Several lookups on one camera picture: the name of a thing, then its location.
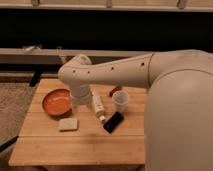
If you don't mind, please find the long grey shelf rail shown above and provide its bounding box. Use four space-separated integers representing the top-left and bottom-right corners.
0 48 148 64

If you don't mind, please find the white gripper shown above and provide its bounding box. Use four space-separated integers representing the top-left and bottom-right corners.
70 85 92 106

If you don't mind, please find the white bottle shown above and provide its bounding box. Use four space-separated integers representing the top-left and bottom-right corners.
92 91 106 123

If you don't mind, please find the black rod at left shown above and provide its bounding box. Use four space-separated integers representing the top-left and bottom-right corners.
0 136 19 153

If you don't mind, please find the black rectangular phone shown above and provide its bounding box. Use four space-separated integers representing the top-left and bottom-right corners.
103 112 124 133

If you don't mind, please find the white sponge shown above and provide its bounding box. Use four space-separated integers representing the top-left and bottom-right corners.
58 118 78 131

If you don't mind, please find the orange bowl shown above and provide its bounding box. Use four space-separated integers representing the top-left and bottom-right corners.
42 89 72 116

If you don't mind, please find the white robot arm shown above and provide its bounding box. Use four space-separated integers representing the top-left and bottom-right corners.
58 50 213 171

